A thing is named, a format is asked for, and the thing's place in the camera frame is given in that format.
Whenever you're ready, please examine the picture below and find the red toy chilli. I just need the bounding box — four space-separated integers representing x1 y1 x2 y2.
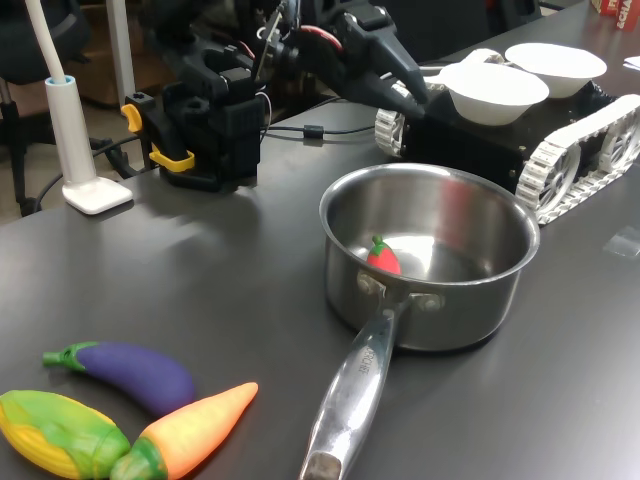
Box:
365 234 403 277

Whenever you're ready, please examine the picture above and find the black office chair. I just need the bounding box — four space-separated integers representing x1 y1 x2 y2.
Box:
0 0 95 217
394 0 494 69

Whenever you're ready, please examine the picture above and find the black vehicle with white tracks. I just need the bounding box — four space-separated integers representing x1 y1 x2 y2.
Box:
373 46 640 227

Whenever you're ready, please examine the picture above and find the white bowl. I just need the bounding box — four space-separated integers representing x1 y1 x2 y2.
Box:
438 62 552 127
503 42 609 100

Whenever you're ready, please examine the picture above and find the yellow and black clamp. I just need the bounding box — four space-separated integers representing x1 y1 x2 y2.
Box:
120 91 197 185

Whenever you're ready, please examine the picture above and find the white table leg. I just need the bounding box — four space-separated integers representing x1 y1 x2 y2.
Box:
104 0 137 107

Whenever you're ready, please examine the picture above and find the red printed box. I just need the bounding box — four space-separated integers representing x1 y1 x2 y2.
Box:
589 0 640 34

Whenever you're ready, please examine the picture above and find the clear tape patch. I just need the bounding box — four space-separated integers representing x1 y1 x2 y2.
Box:
601 224 640 260

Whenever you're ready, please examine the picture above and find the purple toy aubergine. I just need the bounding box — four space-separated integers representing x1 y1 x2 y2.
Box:
41 340 198 419

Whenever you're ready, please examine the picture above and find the orange toy carrot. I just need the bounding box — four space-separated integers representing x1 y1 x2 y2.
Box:
109 381 260 480

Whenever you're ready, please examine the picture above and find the yellow green toy corn cob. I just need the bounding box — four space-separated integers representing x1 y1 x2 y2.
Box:
0 389 133 480

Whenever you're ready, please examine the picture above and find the red white black wire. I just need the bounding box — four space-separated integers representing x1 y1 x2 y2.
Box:
298 23 347 53

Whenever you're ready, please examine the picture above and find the long black cable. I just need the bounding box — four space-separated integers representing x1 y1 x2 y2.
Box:
259 122 385 147

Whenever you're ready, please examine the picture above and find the small camera board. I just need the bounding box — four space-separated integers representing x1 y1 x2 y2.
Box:
253 2 296 77

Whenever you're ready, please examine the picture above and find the steel pan with long handle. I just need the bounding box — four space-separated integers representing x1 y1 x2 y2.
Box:
298 162 543 480

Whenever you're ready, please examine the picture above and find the white post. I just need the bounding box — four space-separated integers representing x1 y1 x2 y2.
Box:
23 0 136 217

